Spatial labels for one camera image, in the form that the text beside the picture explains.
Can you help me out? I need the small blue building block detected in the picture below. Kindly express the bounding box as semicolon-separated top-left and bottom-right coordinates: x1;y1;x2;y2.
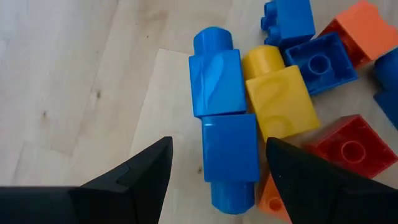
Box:
284;30;359;96
260;0;317;49

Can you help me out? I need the small red building block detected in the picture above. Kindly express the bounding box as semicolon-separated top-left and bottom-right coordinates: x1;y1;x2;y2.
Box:
303;114;398;180

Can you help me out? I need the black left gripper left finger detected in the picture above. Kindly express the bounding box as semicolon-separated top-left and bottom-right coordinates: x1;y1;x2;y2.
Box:
0;136;174;224

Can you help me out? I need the medium blue building block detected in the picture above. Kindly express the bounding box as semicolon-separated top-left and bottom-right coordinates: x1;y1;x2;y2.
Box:
373;46;398;131

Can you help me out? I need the yellow single-stud block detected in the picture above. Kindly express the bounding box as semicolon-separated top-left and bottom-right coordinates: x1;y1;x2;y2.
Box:
241;44;321;142

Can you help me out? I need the blue single-stud block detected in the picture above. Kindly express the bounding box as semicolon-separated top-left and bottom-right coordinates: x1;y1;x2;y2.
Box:
201;113;261;215
188;26;248;119

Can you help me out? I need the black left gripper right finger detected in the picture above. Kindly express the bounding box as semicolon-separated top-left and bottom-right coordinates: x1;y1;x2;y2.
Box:
266;136;398;224

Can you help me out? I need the small orange building block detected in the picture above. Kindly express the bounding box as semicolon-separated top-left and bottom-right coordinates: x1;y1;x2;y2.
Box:
257;174;293;224
317;0;398;70

